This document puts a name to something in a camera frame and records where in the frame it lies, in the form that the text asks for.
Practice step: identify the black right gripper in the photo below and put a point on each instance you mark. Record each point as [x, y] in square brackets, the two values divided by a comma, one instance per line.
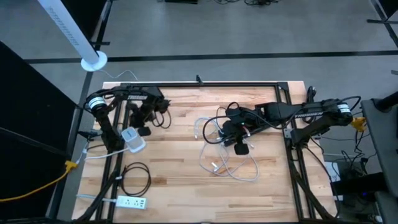
[237, 127]

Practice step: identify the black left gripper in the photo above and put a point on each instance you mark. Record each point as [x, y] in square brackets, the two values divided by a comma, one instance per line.
[146, 107]

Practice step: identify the white tower power strip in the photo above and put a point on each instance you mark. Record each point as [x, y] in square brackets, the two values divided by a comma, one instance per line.
[133, 140]

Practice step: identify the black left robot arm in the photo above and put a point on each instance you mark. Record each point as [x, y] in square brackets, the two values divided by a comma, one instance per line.
[102, 121]

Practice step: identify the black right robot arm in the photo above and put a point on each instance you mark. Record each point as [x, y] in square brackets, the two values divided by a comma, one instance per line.
[298, 112]

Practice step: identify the white paper sheet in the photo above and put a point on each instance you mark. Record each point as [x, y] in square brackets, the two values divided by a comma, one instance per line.
[332, 172]

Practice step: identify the black curtain partition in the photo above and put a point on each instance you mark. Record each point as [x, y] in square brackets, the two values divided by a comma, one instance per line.
[28, 140]
[81, 15]

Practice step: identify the yellow plug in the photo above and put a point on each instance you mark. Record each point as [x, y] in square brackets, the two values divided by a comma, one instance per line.
[357, 123]

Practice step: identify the black floor equipment box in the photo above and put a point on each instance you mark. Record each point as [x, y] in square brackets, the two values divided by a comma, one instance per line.
[357, 186]

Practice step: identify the black stand leg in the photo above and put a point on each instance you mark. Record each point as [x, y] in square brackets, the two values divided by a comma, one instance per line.
[382, 21]

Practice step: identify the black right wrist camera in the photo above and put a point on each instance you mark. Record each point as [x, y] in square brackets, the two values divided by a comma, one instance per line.
[241, 149]

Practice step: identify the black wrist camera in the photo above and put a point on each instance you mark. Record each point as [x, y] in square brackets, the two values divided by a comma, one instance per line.
[144, 131]
[241, 149]

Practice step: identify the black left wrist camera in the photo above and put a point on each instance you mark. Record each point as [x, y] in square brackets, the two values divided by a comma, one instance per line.
[144, 131]

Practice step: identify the grey metal bracket plate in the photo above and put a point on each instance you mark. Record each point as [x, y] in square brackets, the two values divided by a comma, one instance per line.
[287, 133]

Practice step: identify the small black frame mount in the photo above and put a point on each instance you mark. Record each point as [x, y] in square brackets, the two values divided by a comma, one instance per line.
[199, 80]

